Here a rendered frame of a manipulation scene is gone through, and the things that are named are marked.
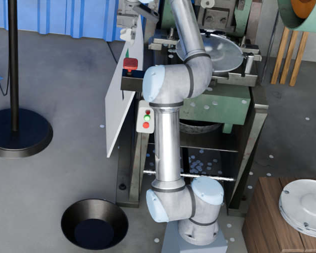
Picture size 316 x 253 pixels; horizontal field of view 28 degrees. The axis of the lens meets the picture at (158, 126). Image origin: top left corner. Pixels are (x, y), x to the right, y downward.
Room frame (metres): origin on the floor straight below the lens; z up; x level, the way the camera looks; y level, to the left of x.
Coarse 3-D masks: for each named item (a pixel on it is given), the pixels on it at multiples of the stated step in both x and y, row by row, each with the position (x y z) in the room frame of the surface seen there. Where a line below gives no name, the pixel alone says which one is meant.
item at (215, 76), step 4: (212, 72) 2.14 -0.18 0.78; (216, 72) 2.14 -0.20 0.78; (220, 72) 2.15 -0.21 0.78; (224, 72) 2.15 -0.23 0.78; (228, 72) 2.16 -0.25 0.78; (212, 76) 2.11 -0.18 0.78; (216, 76) 2.11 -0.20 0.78; (220, 76) 2.12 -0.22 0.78; (224, 76) 2.12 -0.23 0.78; (228, 76) 2.13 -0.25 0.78; (212, 80) 2.22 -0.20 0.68; (216, 80) 2.24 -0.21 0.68; (212, 84) 2.23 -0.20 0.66
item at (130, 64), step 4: (124, 60) 2.15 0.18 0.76; (128, 60) 2.15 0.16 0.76; (132, 60) 2.16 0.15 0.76; (136, 60) 2.16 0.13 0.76; (124, 64) 2.12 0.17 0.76; (128, 64) 2.13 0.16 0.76; (132, 64) 2.13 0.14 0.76; (136, 64) 2.13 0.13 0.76; (124, 68) 2.11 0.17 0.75; (128, 68) 2.11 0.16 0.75; (132, 68) 2.11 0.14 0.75; (136, 68) 2.12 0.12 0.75
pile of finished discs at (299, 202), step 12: (300, 180) 2.02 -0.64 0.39; (312, 180) 2.03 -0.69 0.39; (288, 192) 1.94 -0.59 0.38; (300, 192) 1.94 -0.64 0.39; (312, 192) 1.96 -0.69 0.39; (288, 204) 1.86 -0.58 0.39; (300, 204) 1.87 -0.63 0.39; (312, 204) 1.88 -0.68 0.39; (288, 216) 1.80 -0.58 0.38; (300, 216) 1.80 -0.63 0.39; (312, 216) 1.81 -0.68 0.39; (300, 228) 1.75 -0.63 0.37; (312, 228) 1.74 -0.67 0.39
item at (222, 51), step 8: (208, 40) 2.38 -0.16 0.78; (216, 40) 2.39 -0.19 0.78; (224, 40) 2.40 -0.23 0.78; (176, 48) 2.27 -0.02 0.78; (208, 48) 2.30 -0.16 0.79; (216, 48) 2.31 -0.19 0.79; (224, 48) 2.33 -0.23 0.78; (232, 48) 2.34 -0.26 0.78; (184, 56) 2.22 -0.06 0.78; (216, 56) 2.25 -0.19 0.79; (224, 56) 2.27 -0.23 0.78; (232, 56) 2.28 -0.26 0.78; (216, 64) 2.20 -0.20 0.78; (224, 64) 2.21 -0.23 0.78; (232, 64) 2.22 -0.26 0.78; (240, 64) 2.22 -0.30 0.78
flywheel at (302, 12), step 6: (294, 0) 2.44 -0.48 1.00; (300, 0) 2.37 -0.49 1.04; (306, 0) 2.35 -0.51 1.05; (312, 0) 2.22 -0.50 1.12; (294, 6) 2.42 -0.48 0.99; (300, 6) 2.34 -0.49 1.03; (306, 6) 2.27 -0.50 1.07; (312, 6) 2.20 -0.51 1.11; (294, 12) 2.39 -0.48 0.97; (300, 12) 2.32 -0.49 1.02; (306, 12) 2.24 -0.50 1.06
